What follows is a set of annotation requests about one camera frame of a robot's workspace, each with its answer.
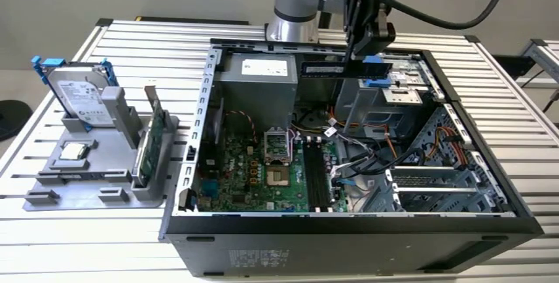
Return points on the grey power supply unit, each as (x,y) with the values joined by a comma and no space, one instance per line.
(257,99)

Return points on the black open PC case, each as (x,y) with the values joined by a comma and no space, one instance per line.
(305,250)

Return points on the green motherboard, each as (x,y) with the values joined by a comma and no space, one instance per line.
(244,191)

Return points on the grey parts rack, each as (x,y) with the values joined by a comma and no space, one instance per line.
(109,152)

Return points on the metal disk bay cage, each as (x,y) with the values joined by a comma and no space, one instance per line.
(436,194)

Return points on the CPU socket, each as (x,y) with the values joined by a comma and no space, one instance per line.
(277,176)

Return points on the aluminium slat side table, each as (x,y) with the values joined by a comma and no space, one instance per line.
(541,53)

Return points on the RAM stick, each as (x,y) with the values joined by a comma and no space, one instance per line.
(319,69)
(82,175)

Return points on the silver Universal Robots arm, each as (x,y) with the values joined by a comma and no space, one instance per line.
(288,8)

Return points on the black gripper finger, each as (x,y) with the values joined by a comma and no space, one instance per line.
(351,17)

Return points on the silver CPU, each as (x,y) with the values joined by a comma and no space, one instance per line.
(72,152)

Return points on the RAM slot with white clips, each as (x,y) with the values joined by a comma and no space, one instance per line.
(325,175)
(313,175)

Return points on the green graphics card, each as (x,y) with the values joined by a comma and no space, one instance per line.
(150,152)

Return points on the black round floor stand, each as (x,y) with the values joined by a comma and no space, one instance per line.
(13,119)

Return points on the hard disk in blue carrier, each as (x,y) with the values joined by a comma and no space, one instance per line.
(76,93)

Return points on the blue plastic drive latch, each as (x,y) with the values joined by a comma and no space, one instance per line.
(375,83)

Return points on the blue VGA port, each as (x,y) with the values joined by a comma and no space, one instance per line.
(209,188)

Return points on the metal optical drive cage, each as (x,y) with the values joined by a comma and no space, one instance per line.
(361,106)

